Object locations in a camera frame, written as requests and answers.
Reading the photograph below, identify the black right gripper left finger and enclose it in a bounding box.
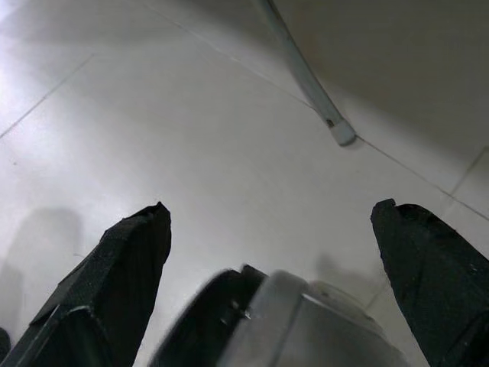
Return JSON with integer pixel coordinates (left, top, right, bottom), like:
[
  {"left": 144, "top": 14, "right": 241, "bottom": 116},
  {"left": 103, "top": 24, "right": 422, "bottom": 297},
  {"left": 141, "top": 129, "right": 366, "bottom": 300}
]
[{"left": 7, "top": 200, "right": 173, "bottom": 367}]

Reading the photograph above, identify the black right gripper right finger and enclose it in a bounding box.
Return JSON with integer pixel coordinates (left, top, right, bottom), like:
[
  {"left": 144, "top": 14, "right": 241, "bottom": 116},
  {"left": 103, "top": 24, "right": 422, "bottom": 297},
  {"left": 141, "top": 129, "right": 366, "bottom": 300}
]
[{"left": 371, "top": 197, "right": 489, "bottom": 367}]

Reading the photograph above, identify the silver robot right leg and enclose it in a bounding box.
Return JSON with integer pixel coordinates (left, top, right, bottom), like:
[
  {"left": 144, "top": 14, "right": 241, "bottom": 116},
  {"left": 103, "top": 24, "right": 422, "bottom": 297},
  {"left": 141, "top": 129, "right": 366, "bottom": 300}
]
[{"left": 151, "top": 263, "right": 412, "bottom": 367}]

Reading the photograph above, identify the grey metal folding table leg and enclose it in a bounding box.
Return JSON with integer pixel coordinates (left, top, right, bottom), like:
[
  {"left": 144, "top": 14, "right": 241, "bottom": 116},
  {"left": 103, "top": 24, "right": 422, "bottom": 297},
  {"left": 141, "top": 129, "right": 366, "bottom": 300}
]
[{"left": 258, "top": 0, "right": 356, "bottom": 147}]

